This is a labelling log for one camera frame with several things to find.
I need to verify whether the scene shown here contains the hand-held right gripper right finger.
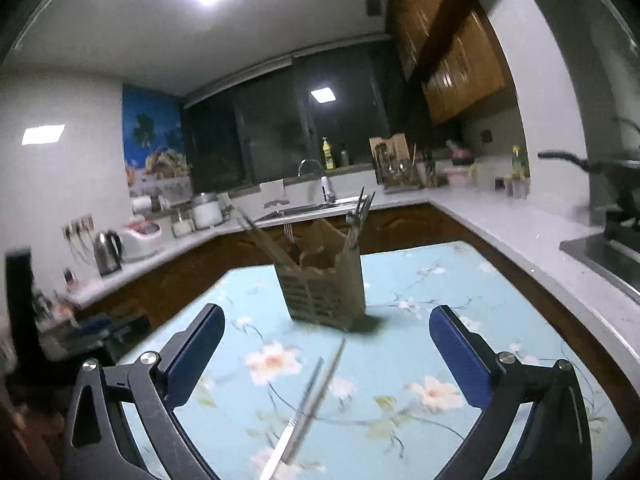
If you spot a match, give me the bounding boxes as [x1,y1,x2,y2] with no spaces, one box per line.
[428,304,593,480]

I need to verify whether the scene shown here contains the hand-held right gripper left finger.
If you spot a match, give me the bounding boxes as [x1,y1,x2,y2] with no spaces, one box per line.
[60,302,227,480]

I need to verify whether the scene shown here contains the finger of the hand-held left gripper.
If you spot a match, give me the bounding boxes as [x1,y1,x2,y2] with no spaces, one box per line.
[75,312,151,356]

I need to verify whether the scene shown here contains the metal chopstick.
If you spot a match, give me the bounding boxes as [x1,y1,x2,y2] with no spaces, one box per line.
[280,338,347,463]
[259,357,325,480]

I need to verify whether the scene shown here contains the wooden chopstick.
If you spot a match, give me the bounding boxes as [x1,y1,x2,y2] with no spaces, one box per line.
[237,207,298,268]

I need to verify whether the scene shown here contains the wooden utensil holder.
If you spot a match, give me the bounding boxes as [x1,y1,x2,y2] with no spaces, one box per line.
[272,217,368,333]

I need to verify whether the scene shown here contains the blue floral tablecloth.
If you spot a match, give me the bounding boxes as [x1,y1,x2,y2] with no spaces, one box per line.
[117,240,633,480]

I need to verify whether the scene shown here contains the steel electric kettle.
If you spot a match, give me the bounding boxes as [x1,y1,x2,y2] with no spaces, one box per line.
[92,230,123,277]

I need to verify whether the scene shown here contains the white pink rice cooker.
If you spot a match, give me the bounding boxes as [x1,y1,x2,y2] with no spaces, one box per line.
[117,217,163,261]

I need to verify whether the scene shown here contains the glass jar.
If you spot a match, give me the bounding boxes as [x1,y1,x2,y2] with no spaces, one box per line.
[171,208,195,238]

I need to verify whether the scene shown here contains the white pot with steel lid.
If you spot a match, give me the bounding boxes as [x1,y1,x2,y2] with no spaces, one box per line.
[191,192,223,231]

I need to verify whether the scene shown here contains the row of small seasoning jars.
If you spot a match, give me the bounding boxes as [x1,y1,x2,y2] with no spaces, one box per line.
[502,175,530,200]

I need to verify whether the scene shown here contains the stacked bowls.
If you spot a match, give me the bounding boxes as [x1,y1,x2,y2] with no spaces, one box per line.
[447,140,473,166]

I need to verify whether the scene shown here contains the green yellow labelled bottle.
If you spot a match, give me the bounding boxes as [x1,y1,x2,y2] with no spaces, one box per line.
[511,145,530,178]

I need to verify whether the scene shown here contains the wooden countertop cutlery rack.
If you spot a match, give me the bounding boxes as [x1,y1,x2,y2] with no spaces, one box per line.
[369,132,421,191]

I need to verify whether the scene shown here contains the chrome faucet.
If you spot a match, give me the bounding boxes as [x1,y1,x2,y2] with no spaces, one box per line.
[298,159,336,203]

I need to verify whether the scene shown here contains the black wok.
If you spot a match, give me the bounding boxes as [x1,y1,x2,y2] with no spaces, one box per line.
[537,149,640,231]

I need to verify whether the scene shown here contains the dark kitchen window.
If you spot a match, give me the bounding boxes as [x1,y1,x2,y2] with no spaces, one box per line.
[181,42,426,193]

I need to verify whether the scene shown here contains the wall outlet with plugs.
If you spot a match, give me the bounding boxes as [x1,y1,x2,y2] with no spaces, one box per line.
[62,214,96,261]

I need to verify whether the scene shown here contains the wall poster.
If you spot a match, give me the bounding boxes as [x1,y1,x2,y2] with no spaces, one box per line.
[122,84,193,198]

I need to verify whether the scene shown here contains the wooden wall cabinet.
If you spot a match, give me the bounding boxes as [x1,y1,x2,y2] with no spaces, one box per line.
[422,2,516,126]
[387,0,456,78]

